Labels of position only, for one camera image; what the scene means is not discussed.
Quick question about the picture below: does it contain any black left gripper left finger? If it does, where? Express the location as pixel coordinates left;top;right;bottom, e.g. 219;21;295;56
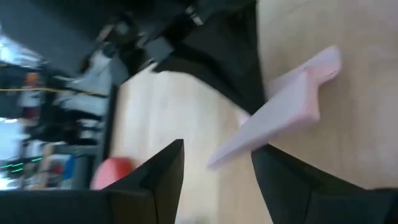
0;139;185;224

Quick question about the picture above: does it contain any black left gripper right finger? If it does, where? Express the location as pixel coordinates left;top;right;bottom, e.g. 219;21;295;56
251;144;398;224

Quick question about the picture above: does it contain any red rounded object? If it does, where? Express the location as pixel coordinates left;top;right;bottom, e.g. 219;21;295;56
90;157;139;190

